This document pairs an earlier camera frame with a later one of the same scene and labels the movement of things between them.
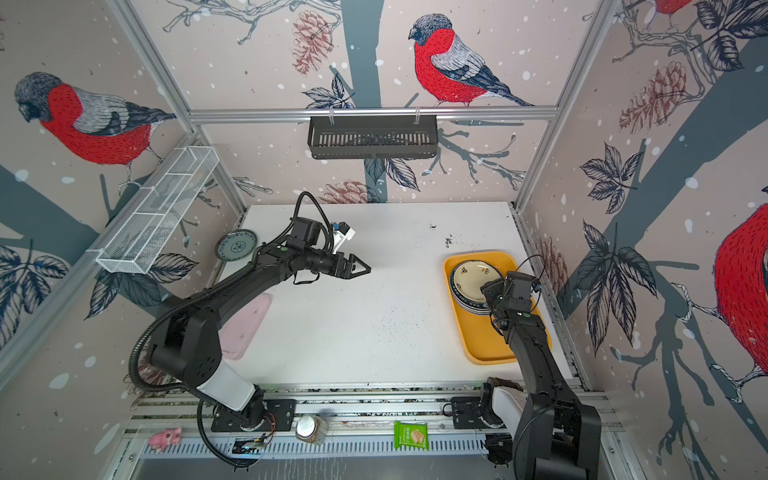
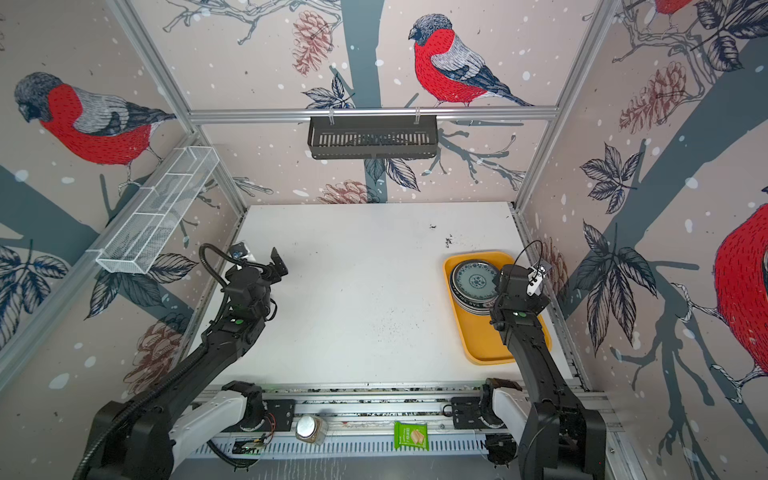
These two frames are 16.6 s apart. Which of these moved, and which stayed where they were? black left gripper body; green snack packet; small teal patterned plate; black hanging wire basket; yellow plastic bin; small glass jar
Moved: black left gripper body; small teal patterned plate
Stayed: black hanging wire basket; green snack packet; yellow plastic bin; small glass jar
